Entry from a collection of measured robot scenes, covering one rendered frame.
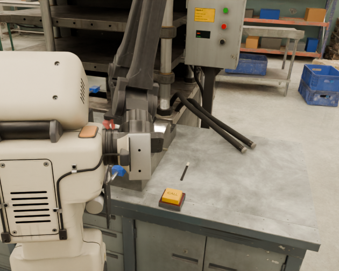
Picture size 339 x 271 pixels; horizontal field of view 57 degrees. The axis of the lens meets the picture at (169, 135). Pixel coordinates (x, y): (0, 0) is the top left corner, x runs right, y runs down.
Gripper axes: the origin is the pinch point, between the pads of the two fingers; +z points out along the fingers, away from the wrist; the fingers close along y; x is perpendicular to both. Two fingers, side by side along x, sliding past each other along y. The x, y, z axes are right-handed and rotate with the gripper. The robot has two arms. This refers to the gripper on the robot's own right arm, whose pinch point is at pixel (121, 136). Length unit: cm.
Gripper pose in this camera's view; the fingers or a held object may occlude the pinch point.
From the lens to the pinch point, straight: 112.6
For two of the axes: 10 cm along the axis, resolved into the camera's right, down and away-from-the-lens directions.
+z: -0.3, 8.7, 4.8
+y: -9.6, -1.6, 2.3
